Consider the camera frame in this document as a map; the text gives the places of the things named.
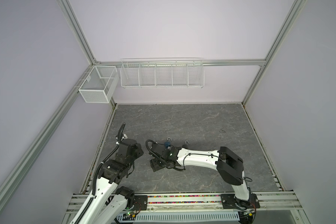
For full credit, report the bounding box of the blue padlock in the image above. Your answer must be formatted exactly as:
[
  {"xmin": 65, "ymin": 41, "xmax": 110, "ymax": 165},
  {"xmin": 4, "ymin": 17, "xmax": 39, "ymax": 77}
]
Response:
[{"xmin": 164, "ymin": 137, "xmax": 172, "ymax": 148}]

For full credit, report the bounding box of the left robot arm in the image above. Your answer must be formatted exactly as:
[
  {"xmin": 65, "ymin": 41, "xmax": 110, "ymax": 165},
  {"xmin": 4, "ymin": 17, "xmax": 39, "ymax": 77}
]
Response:
[{"xmin": 71, "ymin": 123, "xmax": 143, "ymax": 224}]

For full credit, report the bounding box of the dark grey padlock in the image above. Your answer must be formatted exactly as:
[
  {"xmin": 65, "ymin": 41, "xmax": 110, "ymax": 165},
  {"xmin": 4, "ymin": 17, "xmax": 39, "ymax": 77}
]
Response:
[{"xmin": 183, "ymin": 141, "xmax": 189, "ymax": 148}]

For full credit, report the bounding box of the white mesh box basket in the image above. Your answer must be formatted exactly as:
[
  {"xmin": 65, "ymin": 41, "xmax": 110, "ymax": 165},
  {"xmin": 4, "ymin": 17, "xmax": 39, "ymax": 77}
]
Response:
[{"xmin": 79, "ymin": 65, "xmax": 119, "ymax": 104}]

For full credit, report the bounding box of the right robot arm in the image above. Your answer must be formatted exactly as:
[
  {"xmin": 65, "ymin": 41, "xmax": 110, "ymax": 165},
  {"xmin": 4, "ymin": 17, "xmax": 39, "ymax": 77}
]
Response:
[{"xmin": 145, "ymin": 140, "xmax": 251, "ymax": 202}]

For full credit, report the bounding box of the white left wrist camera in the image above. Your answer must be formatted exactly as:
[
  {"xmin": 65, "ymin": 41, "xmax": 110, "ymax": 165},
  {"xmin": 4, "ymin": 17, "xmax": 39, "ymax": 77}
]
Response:
[{"xmin": 117, "ymin": 133, "xmax": 128, "ymax": 141}]

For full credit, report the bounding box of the white wire shelf basket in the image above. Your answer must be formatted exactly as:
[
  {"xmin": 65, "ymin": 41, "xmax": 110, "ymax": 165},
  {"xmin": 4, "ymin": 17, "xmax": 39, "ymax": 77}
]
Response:
[{"xmin": 120, "ymin": 58, "xmax": 205, "ymax": 88}]

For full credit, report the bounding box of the aluminium enclosure frame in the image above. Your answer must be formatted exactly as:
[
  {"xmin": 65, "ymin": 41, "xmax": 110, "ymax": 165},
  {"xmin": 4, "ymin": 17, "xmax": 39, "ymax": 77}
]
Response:
[{"xmin": 0, "ymin": 1, "xmax": 306, "ymax": 214}]

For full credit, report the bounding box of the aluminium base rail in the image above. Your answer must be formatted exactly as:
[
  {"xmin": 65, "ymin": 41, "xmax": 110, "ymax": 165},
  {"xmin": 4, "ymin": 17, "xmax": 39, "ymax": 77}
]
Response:
[{"xmin": 64, "ymin": 190, "xmax": 306, "ymax": 224}]

